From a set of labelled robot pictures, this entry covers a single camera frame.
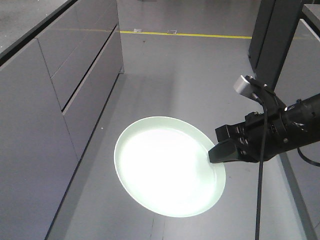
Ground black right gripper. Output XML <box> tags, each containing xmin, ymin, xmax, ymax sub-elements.
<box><xmin>208</xmin><ymin>111</ymin><xmax>285</xmax><ymax>164</ymax></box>

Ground mint green round plate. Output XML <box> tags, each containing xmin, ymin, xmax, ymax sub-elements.
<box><xmin>114</xmin><ymin>116</ymin><xmax>226</xmax><ymax>218</ymax></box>

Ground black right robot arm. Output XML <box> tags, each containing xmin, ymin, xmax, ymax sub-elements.
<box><xmin>208</xmin><ymin>94</ymin><xmax>320</xmax><ymax>164</ymax></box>

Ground dark grey pillar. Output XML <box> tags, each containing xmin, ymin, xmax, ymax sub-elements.
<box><xmin>248</xmin><ymin>0</ymin><xmax>305</xmax><ymax>89</ymax></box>

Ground grey cabinet with drawers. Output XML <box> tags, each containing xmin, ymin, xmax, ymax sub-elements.
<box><xmin>0</xmin><ymin>0</ymin><xmax>123</xmax><ymax>240</ymax></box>

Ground black camera cable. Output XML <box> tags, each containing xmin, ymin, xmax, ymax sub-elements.
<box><xmin>252</xmin><ymin>93</ymin><xmax>269</xmax><ymax>240</ymax></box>

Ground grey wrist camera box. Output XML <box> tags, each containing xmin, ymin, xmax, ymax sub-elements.
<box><xmin>233</xmin><ymin>75</ymin><xmax>286</xmax><ymax>111</ymax></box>

